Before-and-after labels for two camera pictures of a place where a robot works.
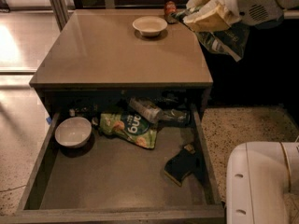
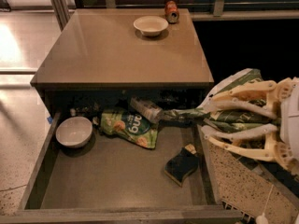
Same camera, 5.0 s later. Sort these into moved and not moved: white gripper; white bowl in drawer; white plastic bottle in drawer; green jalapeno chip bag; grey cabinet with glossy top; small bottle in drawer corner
Moved: white gripper; green jalapeno chip bag
Not moved: white plastic bottle in drawer; white bowl in drawer; grey cabinet with glossy top; small bottle in drawer corner
